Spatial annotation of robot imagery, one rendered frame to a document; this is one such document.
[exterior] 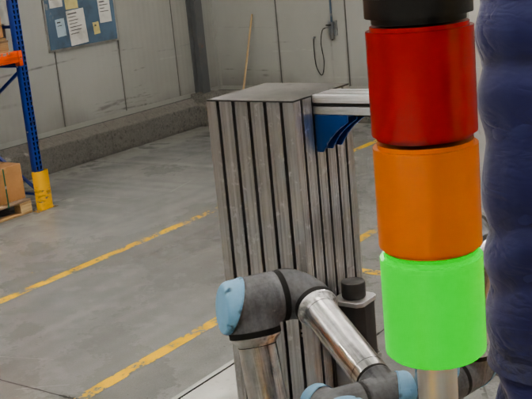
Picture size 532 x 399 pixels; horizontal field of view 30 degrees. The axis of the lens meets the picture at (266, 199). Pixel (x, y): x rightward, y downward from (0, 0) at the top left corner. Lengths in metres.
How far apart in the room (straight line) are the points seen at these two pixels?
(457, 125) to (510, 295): 1.30
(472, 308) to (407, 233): 0.05
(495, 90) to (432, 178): 1.21
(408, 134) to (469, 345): 0.11
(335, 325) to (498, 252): 0.48
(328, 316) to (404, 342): 1.62
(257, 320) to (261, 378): 0.13
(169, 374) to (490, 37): 4.50
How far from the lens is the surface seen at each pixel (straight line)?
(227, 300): 2.14
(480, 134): 5.36
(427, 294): 0.47
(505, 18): 1.64
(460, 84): 0.46
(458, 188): 0.46
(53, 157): 12.05
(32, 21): 12.04
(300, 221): 2.28
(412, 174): 0.46
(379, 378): 1.95
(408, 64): 0.45
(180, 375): 5.89
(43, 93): 12.12
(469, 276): 0.48
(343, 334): 2.05
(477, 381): 2.75
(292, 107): 2.22
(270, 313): 2.17
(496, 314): 1.78
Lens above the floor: 2.36
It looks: 14 degrees down
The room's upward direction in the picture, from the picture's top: 5 degrees counter-clockwise
